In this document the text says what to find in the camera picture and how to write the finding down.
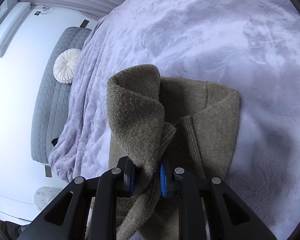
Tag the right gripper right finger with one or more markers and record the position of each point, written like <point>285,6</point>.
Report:
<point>209,208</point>

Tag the grey quilted headboard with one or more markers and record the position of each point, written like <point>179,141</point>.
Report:
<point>52,102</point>

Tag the white wall air conditioner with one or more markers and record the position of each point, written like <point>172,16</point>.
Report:
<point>11,23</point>

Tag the lavender plush bed blanket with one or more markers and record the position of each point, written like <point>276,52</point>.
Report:
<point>249,45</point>

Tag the round cream pleated cushion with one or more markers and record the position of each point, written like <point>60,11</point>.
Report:
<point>65,65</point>

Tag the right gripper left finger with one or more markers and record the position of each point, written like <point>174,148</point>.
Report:
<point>85,206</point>

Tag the olive brown knit sweater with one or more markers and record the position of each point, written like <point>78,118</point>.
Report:
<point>192,122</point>

